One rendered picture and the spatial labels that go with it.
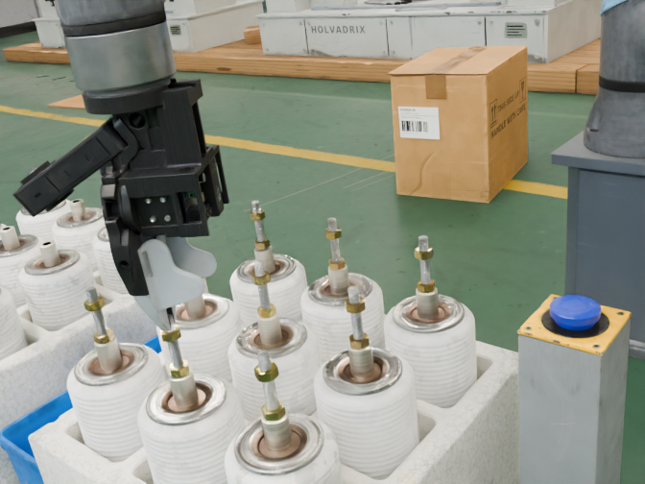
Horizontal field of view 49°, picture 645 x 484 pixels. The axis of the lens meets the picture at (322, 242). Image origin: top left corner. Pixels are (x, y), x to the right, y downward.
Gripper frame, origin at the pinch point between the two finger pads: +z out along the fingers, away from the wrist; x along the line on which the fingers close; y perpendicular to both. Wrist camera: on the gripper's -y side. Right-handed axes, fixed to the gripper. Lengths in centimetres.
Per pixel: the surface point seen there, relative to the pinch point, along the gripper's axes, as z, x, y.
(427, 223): 35, 95, 23
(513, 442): 25.8, 12.4, 31.7
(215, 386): 9.1, 1.6, 3.1
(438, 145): 21, 109, 27
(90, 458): 16.5, 0.3, -11.0
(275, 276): 9.2, 23.8, 5.1
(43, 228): 12, 51, -40
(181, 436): 9.9, -4.5, 1.4
